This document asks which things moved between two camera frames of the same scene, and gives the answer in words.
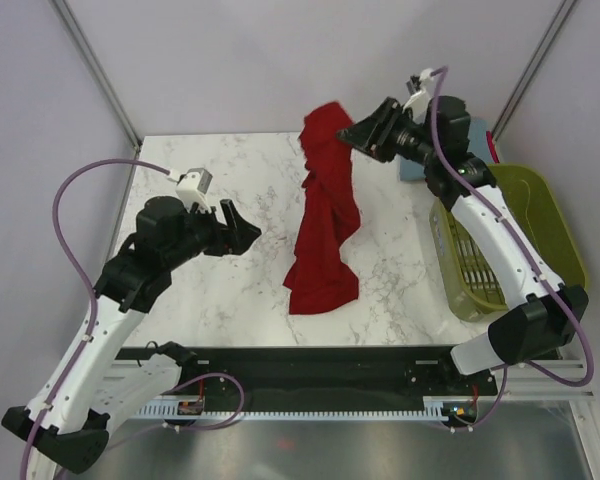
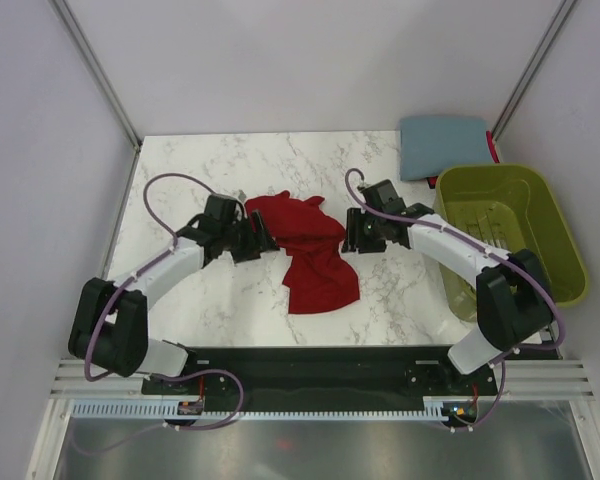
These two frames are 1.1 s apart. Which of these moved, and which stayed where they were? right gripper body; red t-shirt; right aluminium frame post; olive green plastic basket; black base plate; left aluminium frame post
Moved: red t-shirt; right gripper body
Stayed: olive green plastic basket; left aluminium frame post; black base plate; right aluminium frame post
